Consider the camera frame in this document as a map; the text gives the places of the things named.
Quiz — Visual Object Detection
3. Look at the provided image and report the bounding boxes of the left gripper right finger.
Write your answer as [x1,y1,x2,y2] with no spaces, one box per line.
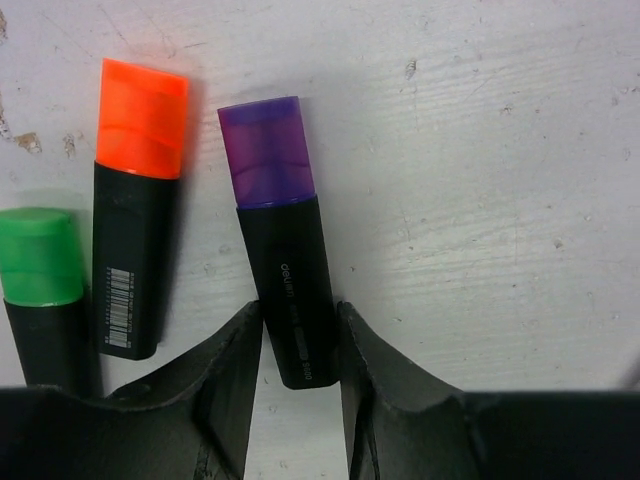
[337,302,639,479]

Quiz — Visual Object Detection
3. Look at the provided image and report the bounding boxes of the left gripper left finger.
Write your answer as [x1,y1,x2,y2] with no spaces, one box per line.
[1,302,263,479]

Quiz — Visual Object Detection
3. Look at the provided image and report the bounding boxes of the purple cap black highlighter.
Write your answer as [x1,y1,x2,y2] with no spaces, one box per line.
[218,96,339,390]

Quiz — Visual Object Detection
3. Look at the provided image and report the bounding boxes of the green cap black highlighter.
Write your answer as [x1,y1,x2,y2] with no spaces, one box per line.
[1,207,102,398]

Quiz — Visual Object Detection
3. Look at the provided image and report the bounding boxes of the orange cap black highlighter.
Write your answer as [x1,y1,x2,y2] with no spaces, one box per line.
[92,59,189,360]

